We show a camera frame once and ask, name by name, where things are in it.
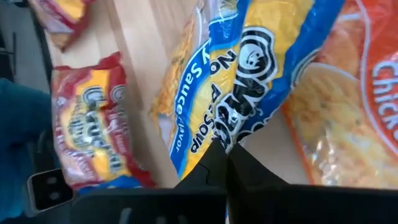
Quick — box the small silver depth camera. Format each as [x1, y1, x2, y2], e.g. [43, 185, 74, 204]
[26, 167, 75, 215]

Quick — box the orange Maruchan noodle pack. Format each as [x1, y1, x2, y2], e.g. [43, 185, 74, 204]
[281, 0, 398, 190]

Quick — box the red Maruchan noodle pack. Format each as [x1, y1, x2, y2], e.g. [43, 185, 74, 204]
[50, 51, 156, 191]
[27, 0, 96, 52]

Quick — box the blue fabric object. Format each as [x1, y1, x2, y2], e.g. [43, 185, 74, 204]
[0, 77, 55, 220]

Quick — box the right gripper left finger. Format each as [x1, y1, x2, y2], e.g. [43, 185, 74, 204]
[68, 139, 228, 224]

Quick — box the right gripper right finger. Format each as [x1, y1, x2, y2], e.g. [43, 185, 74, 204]
[227, 142, 398, 224]

